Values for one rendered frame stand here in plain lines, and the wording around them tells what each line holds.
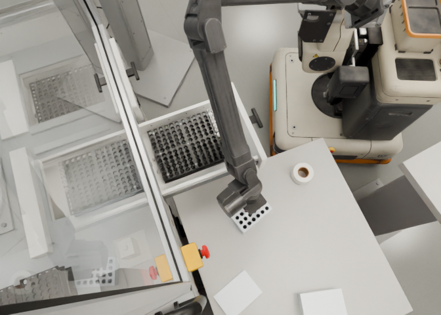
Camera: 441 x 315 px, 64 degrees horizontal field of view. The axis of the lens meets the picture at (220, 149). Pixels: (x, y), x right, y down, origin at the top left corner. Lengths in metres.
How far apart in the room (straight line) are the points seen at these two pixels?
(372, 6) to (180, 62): 1.47
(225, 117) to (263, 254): 0.53
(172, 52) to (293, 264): 1.59
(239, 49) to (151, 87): 0.62
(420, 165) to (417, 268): 0.89
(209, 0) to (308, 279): 0.88
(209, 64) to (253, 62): 1.56
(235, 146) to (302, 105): 1.08
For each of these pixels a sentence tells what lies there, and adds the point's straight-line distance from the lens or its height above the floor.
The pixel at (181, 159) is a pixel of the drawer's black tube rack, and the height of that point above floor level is 0.90.
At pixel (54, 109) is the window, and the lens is 0.39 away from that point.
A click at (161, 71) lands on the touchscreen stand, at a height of 0.04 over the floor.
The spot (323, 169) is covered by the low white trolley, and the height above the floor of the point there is 0.76.
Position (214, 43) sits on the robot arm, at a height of 1.34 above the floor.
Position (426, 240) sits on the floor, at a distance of 2.25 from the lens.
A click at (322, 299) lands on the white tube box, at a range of 1.18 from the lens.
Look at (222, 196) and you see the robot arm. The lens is 0.96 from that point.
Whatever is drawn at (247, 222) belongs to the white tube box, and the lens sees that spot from 1.17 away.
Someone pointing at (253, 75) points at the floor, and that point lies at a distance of 2.30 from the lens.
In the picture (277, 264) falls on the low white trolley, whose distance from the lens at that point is 1.21.
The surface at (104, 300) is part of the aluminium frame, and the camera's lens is 0.28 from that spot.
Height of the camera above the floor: 1.95
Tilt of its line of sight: 70 degrees down
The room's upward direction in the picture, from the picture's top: straight up
